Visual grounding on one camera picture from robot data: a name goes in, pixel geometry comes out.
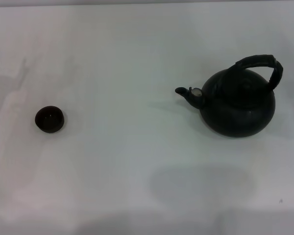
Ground dark brown teacup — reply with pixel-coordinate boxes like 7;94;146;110
34;105;65;134

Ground black round teapot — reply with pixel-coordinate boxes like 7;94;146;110
174;55;284;138

